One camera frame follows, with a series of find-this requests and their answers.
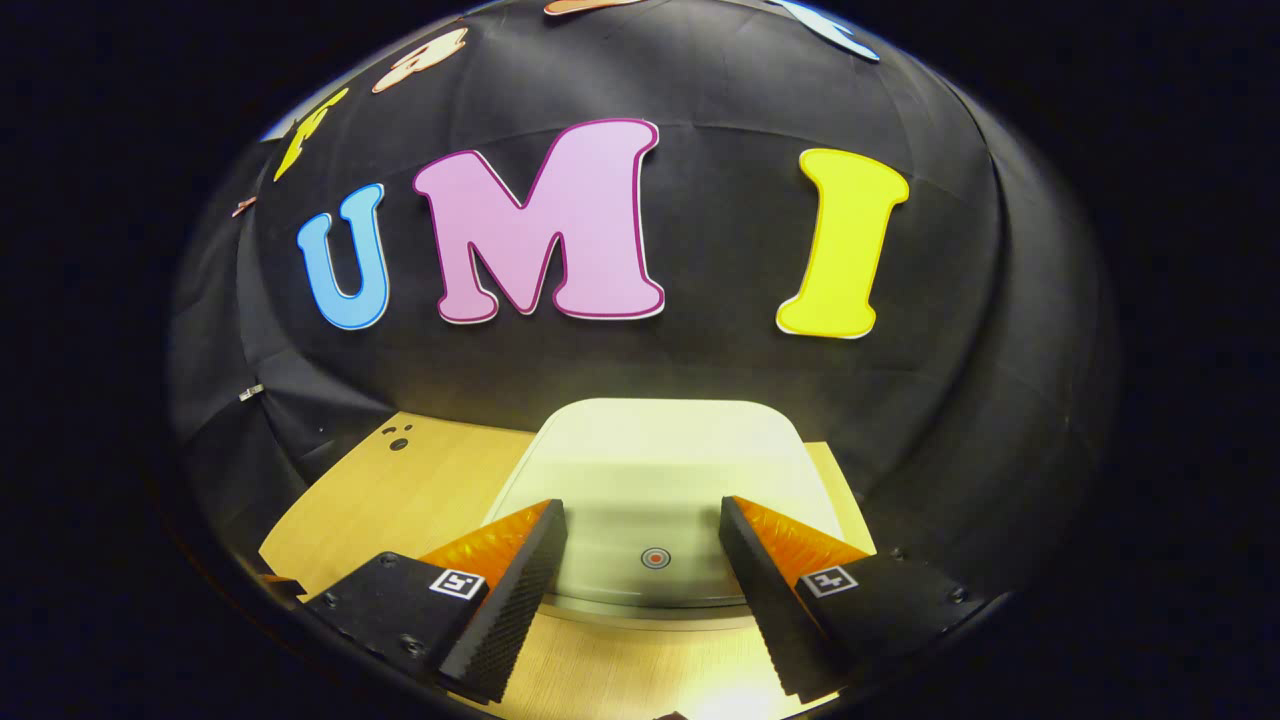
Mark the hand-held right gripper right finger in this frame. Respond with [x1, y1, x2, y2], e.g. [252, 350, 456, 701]
[719, 495, 991, 704]

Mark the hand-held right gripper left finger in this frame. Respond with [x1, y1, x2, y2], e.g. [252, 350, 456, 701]
[305, 498, 568, 704]

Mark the pale green garbage bin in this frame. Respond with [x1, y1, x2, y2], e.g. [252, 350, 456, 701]
[480, 398, 851, 631]

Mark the wooden desktop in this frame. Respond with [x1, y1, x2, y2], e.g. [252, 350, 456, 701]
[258, 412, 881, 720]

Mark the black backdrop cloth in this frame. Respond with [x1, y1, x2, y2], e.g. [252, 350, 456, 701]
[165, 0, 1119, 621]

